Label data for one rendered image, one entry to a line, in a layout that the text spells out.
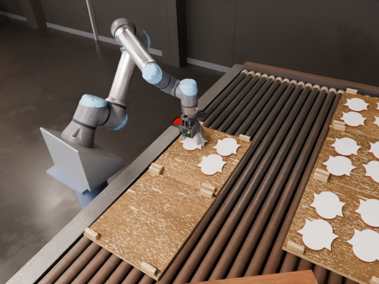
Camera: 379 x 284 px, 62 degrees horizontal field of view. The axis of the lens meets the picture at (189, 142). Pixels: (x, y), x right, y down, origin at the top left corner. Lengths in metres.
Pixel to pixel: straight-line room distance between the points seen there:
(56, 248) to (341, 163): 1.25
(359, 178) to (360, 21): 2.35
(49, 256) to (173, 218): 0.47
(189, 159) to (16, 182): 1.98
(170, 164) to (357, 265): 0.83
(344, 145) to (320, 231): 0.56
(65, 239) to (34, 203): 1.57
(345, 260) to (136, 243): 0.73
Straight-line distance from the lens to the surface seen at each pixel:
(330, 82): 2.24
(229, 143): 1.57
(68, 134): 1.51
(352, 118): 1.91
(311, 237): 1.25
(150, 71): 1.31
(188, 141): 1.58
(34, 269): 1.30
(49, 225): 2.66
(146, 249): 1.19
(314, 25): 3.77
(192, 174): 1.41
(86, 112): 1.50
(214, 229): 1.25
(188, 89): 1.34
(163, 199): 1.33
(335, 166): 1.55
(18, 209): 2.89
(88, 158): 1.42
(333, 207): 1.37
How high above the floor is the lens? 1.93
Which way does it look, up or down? 39 degrees down
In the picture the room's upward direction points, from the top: 2 degrees counter-clockwise
